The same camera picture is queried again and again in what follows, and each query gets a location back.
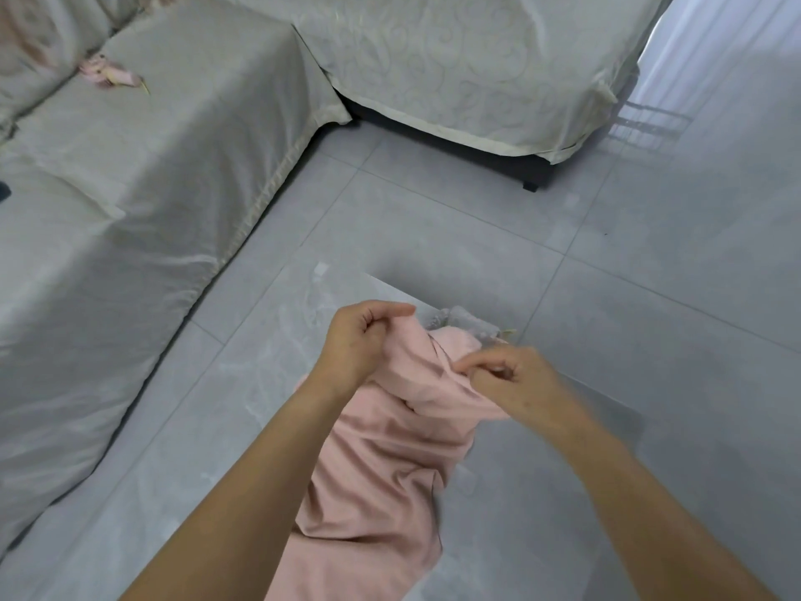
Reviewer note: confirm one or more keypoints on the person's right fingers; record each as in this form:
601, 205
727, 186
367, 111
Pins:
488, 362

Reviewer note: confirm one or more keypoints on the person's right forearm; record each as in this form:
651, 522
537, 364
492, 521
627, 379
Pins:
651, 513

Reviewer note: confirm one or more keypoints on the pink cloth garment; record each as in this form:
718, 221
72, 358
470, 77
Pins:
375, 469

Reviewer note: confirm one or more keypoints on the person's right hand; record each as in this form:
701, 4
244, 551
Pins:
532, 391

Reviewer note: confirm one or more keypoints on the person's left fingers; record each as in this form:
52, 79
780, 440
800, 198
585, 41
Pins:
385, 314

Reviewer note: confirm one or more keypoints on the patterned grey sofa cover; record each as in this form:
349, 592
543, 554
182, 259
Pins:
475, 56

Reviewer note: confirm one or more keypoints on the dark sofa base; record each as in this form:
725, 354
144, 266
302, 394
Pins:
450, 143

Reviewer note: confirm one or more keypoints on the plain grey sofa cover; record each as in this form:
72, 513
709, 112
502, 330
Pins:
137, 200

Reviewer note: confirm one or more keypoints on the small pink cloth item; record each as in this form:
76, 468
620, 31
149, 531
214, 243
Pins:
111, 73

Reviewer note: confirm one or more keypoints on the person's left forearm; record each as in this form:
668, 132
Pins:
250, 500

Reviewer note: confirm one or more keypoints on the white sheer curtain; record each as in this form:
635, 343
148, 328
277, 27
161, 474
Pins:
719, 31

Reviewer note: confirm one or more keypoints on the person's left hand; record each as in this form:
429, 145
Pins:
350, 347

